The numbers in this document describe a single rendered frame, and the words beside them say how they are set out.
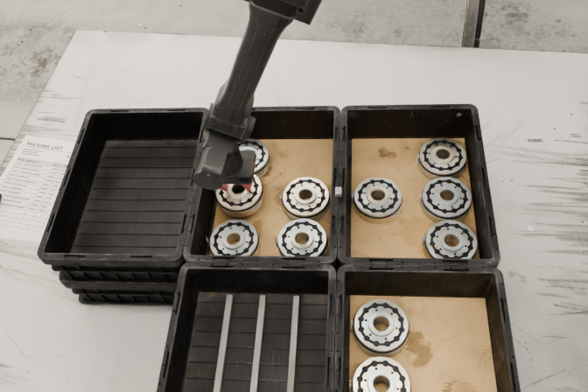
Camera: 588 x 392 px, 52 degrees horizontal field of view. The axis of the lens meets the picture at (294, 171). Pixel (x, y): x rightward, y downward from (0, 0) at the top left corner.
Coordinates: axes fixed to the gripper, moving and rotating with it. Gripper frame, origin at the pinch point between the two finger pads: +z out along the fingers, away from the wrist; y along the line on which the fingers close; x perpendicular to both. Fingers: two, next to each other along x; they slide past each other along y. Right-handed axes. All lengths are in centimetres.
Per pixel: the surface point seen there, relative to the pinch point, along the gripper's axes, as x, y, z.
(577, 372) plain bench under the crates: -30, 69, 20
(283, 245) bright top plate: -12.1, 10.7, 3.1
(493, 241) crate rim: -13, 52, -3
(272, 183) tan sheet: 5.3, 6.1, 6.5
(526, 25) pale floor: 152, 96, 97
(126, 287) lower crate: -20.9, -22.6, 7.0
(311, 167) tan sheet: 10.0, 14.8, 6.8
